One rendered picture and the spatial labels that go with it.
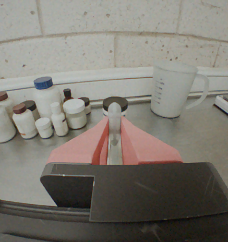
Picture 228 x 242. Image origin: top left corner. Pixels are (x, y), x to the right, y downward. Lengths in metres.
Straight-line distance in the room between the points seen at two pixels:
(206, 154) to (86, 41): 0.46
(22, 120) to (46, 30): 0.27
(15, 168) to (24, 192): 0.07
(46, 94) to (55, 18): 0.23
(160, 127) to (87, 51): 0.33
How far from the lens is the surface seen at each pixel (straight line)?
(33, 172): 0.33
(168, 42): 0.57
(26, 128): 0.39
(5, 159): 0.39
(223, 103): 0.61
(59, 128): 0.36
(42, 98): 0.38
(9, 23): 0.52
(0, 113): 0.41
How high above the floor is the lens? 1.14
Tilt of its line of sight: 36 degrees down
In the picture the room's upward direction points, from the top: straight up
